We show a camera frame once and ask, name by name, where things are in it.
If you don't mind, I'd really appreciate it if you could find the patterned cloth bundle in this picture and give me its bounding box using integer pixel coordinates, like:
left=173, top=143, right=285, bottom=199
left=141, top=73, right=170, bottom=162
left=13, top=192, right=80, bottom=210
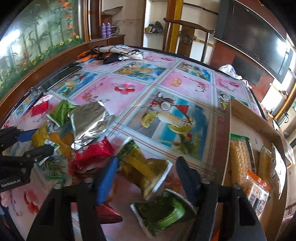
left=75, top=45, right=144, bottom=65

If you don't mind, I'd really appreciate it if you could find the silver foil snack bag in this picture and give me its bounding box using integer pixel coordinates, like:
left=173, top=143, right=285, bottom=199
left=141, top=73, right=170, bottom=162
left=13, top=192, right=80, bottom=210
left=68, top=101, right=116, bottom=150

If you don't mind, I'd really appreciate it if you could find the red gold patterned packet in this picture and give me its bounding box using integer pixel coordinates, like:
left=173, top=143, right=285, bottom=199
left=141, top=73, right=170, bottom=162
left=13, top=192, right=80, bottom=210
left=96, top=204, right=122, bottom=225

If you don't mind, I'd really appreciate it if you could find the wall mounted black television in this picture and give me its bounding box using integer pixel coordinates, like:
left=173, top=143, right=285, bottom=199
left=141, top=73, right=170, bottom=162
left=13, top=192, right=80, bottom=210
left=214, top=1, right=293, bottom=82

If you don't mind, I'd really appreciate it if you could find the purple spray can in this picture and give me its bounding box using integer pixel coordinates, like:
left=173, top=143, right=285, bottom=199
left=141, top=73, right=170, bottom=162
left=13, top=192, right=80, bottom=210
left=106, top=22, right=112, bottom=38
left=100, top=23, right=107, bottom=38

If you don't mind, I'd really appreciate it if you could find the orange edged cracker pack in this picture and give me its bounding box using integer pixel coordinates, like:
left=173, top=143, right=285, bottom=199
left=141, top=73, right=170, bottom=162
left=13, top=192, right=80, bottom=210
left=242, top=171, right=270, bottom=219

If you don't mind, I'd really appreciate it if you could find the green yellow cracker pack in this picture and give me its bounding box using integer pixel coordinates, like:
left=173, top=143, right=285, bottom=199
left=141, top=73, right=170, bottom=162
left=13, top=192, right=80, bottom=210
left=229, top=133, right=256, bottom=194

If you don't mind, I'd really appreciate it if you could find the white plastic bag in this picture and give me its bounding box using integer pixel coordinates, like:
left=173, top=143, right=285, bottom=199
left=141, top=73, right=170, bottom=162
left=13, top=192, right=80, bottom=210
left=218, top=64, right=244, bottom=80

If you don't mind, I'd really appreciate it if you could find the cardboard box tray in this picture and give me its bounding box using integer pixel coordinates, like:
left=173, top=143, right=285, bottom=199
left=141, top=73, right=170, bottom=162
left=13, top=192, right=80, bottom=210
left=225, top=98, right=288, bottom=240

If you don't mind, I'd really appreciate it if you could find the dark green snack packet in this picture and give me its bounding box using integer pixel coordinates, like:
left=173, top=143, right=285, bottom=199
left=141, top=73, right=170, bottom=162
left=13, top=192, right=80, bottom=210
left=130, top=189, right=197, bottom=238

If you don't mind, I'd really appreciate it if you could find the small green snack packet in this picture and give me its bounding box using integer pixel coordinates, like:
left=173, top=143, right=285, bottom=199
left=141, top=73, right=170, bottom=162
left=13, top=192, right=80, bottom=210
left=47, top=100, right=78, bottom=127

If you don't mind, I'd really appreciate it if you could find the wooden chair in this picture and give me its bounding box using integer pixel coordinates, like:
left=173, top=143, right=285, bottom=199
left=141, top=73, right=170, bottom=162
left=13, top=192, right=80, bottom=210
left=163, top=18, right=215, bottom=62

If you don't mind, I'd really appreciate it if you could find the floral picture tablecloth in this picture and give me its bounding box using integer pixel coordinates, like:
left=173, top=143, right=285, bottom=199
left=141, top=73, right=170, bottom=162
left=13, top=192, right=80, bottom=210
left=0, top=45, right=266, bottom=241

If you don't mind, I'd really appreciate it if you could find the olive yellow snack packet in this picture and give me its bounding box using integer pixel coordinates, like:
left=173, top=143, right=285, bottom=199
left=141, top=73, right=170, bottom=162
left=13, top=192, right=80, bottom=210
left=116, top=137, right=173, bottom=201

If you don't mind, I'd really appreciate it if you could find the red foil snack packet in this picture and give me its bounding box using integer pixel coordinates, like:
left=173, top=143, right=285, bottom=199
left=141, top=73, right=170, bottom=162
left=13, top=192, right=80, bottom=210
left=68, top=137, right=115, bottom=175

